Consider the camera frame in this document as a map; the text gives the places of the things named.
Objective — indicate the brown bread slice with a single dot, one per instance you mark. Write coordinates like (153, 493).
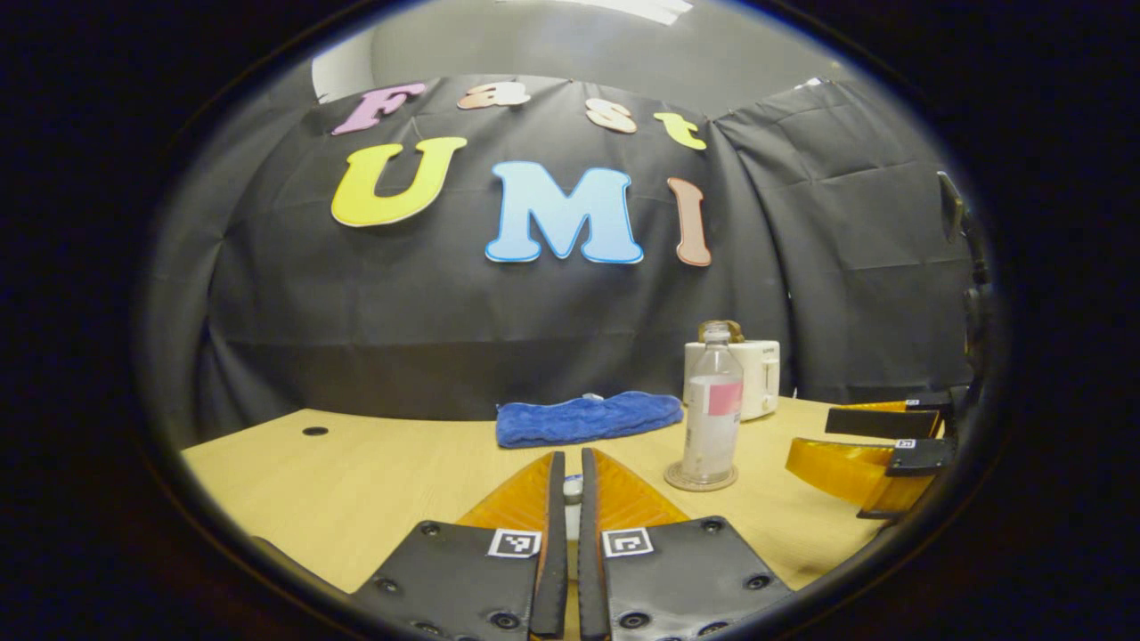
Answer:
(736, 330)

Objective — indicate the white toaster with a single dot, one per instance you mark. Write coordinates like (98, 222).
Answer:
(761, 378)

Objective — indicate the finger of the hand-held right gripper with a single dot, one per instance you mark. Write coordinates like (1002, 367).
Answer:
(922, 456)
(877, 423)

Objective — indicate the dark metal stand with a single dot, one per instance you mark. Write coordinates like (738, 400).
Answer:
(971, 267)

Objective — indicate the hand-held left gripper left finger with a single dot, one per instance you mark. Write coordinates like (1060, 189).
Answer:
(445, 579)

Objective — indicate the clear water bottle pink label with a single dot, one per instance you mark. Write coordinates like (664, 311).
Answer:
(712, 418)

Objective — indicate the round wooden coaster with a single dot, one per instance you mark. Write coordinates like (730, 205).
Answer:
(677, 481)

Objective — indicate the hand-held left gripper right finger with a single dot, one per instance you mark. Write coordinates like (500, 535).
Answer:
(695, 579)

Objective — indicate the blue towel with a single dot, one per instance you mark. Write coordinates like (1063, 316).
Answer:
(588, 418)

